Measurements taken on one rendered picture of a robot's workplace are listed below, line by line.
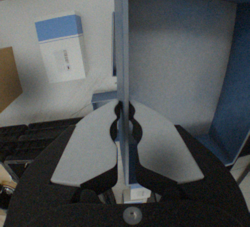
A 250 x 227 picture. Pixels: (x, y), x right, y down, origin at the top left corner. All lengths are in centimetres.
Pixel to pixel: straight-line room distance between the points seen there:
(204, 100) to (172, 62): 8
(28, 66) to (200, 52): 56
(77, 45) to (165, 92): 33
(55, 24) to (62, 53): 9
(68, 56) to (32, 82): 23
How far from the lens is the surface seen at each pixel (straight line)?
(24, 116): 74
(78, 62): 46
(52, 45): 48
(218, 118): 24
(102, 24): 53
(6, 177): 91
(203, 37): 19
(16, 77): 64
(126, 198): 105
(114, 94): 55
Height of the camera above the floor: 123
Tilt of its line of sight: 62 degrees down
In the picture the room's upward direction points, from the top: 167 degrees clockwise
